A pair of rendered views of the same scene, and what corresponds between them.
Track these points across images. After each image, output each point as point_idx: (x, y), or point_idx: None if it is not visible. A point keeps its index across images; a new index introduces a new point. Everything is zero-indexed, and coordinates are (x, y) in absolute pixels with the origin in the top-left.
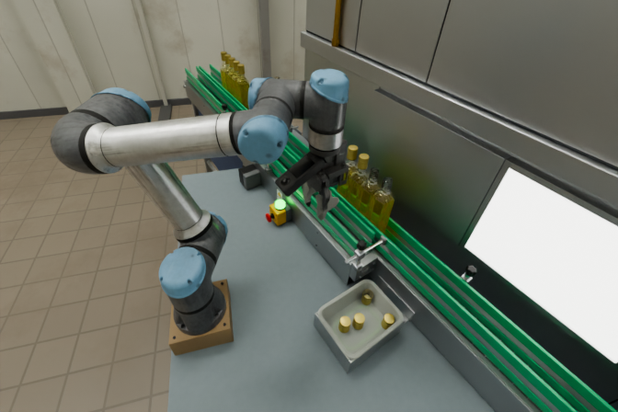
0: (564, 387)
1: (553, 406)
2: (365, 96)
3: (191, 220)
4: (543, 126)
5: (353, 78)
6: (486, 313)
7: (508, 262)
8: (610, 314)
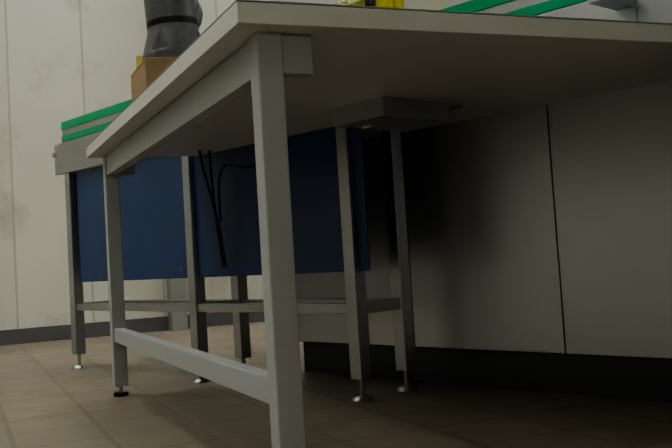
0: None
1: None
2: None
3: None
4: None
5: None
6: None
7: None
8: None
